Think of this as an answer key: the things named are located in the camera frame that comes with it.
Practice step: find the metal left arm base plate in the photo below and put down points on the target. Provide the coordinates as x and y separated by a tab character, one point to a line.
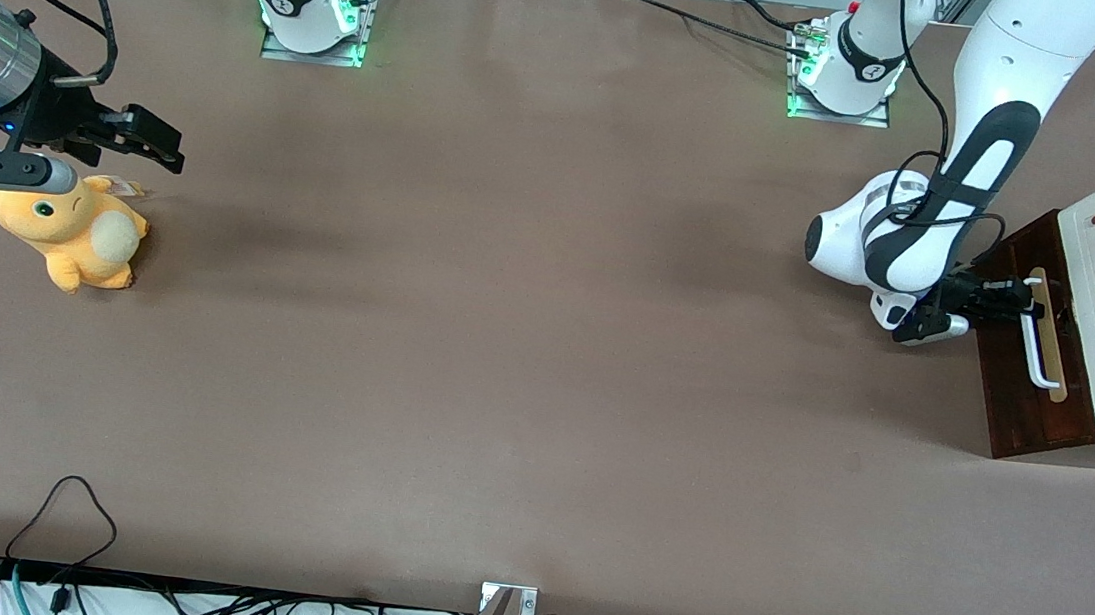
877	116

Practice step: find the orange plush toy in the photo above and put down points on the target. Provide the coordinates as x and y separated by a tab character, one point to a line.
72	237

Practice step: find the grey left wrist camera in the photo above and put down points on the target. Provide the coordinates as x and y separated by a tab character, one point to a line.
937	328

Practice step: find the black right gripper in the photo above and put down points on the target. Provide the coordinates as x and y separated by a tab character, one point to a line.
57	115

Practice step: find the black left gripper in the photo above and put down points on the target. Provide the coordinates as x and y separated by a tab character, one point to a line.
967	290

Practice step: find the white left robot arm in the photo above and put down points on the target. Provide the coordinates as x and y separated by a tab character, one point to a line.
1014	51

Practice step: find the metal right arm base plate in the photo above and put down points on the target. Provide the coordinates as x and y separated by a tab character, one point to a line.
367	14

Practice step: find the paper tag on plush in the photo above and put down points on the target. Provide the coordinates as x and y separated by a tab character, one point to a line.
125	187

